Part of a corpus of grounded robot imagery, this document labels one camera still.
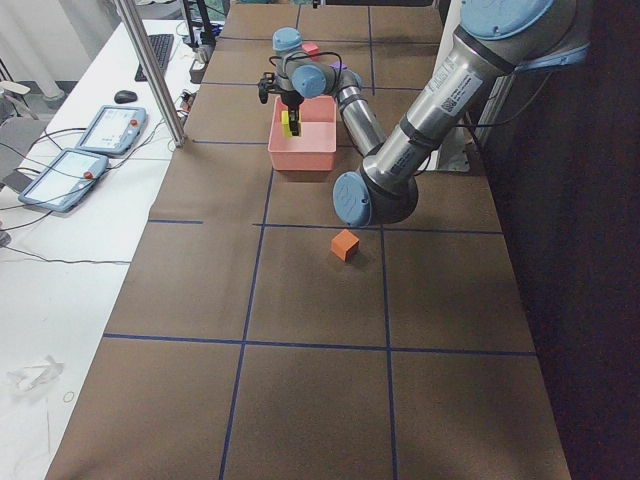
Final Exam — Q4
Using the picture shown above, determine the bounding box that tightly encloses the aluminium frame post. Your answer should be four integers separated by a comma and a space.
114, 0, 185, 148

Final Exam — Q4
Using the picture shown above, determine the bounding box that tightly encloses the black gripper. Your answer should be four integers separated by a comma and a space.
280, 90, 303, 137

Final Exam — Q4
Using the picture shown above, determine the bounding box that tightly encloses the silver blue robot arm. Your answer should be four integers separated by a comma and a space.
258, 1, 593, 227

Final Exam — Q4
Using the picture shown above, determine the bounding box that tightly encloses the far teach pendant tablet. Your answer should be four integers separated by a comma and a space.
76, 105, 147, 156

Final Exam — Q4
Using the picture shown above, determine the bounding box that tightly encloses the red foam block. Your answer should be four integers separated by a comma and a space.
302, 41, 320, 56

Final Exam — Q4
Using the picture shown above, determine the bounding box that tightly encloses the pink plastic bin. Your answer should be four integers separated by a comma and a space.
268, 96, 337, 172

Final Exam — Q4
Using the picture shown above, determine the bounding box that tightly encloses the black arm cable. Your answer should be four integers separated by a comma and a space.
268, 49, 344, 81

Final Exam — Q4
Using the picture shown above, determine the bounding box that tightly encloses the crumpled clear plastic wrap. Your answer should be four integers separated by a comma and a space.
6, 355, 65, 394

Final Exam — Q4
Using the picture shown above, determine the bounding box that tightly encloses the orange foam block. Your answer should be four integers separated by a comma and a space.
331, 229, 360, 262

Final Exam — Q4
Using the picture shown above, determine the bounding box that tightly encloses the near teach pendant tablet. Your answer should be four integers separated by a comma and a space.
18, 148, 109, 213

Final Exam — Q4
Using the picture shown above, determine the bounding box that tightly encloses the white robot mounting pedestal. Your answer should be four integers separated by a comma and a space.
434, 28, 469, 172

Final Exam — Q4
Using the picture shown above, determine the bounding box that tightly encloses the teach pendant tablet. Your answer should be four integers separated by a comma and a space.
76, 105, 147, 156
18, 148, 109, 213

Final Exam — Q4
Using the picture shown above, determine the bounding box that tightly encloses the brown paper table cover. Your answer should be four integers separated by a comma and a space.
48, 5, 569, 479

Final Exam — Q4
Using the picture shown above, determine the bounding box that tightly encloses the yellow foam block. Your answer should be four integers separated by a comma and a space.
280, 110, 299, 137

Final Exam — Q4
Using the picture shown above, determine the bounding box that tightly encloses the black keyboard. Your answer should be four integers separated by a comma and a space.
147, 33, 174, 75

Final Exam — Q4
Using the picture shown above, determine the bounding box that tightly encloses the black computer mouse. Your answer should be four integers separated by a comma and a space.
114, 90, 138, 104

